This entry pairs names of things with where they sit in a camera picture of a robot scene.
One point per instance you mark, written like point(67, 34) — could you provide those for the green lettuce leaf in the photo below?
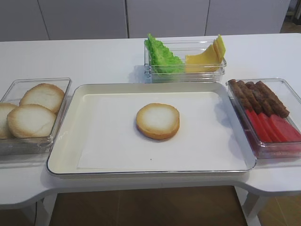
point(156, 50)
point(166, 62)

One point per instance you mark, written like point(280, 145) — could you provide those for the green lettuce leaf in container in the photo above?
point(156, 50)

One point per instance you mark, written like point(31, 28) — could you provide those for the clear lettuce cheese container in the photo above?
point(183, 72)

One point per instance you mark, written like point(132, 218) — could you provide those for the flat yellow cheese slice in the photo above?
point(203, 62)

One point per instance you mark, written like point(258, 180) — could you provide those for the upright yellow cheese slices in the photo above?
point(219, 47)

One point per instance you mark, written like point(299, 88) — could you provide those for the bottom bun on tray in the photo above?
point(158, 121)

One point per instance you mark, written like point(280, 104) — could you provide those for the white metal tray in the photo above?
point(99, 133)

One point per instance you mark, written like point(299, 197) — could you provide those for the left brown meat patty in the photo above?
point(238, 93)

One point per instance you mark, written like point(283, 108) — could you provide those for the brown meat patty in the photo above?
point(261, 103)
point(238, 93)
point(277, 106)

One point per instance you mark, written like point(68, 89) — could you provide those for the back bun slice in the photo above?
point(46, 95)

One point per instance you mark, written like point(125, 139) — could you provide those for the bun slice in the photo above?
point(30, 121)
point(5, 109)
point(46, 95)

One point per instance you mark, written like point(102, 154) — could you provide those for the middle brown meat patty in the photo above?
point(261, 103)

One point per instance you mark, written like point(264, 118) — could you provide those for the left red tomato slice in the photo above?
point(258, 127)

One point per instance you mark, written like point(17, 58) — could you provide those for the red tomato slice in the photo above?
point(271, 130)
point(284, 130)
point(258, 127)

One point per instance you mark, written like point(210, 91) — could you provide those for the middle red tomato slice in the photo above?
point(271, 130)

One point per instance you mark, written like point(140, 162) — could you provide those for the clear meat tomato container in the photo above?
point(290, 100)

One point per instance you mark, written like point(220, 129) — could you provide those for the clear bun container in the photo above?
point(13, 95)

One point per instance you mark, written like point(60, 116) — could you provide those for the front bun slice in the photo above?
point(30, 121)

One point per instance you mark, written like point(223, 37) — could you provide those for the right brown meat patty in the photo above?
point(277, 106)

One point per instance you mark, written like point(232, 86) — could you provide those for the right red tomato slice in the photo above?
point(284, 130)

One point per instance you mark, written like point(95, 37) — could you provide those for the left bun slice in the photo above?
point(5, 109)

